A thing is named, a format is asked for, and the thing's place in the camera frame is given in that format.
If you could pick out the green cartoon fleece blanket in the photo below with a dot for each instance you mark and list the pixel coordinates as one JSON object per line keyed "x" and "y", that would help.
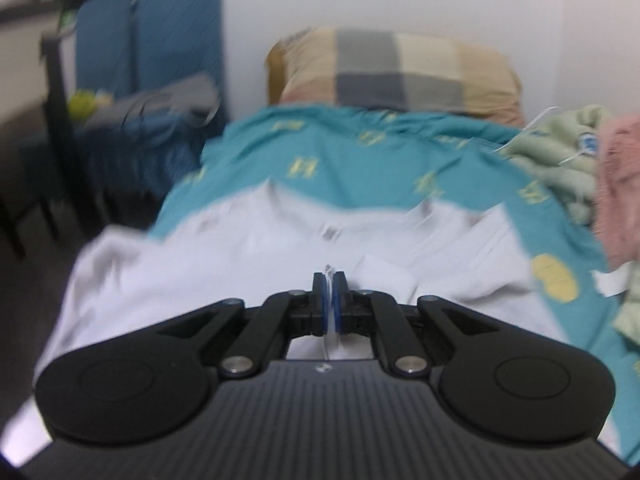
{"x": 555, "y": 160}

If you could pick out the white shirt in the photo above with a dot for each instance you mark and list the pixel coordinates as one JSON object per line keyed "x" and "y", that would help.
{"x": 210, "y": 260}

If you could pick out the grey folded cloth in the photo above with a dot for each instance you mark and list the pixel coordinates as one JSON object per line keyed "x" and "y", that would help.
{"x": 160, "y": 97}

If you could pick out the blue covered chair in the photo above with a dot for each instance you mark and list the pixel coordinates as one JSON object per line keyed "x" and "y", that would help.
{"x": 177, "y": 25}
{"x": 105, "y": 45}

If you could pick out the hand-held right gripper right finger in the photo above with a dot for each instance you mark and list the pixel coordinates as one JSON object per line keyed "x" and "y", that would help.
{"x": 340, "y": 305}

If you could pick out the yellow-green round object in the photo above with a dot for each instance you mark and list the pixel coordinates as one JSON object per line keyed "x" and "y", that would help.
{"x": 82, "y": 102}

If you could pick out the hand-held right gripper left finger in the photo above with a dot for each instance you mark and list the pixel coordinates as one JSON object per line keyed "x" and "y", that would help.
{"x": 325, "y": 305}

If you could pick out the orange-brown pillow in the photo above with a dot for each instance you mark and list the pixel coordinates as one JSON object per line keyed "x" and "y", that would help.
{"x": 274, "y": 70}

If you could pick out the plaid pillow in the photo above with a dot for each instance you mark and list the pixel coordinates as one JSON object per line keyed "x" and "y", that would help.
{"x": 400, "y": 70}

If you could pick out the pink fluffy blanket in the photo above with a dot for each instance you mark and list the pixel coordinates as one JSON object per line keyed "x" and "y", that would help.
{"x": 620, "y": 185}

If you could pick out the teal printed bed sheet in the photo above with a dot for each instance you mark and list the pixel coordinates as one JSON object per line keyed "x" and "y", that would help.
{"x": 360, "y": 170}

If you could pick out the small white paper tag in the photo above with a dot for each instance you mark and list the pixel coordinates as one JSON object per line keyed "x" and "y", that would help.
{"x": 612, "y": 280}

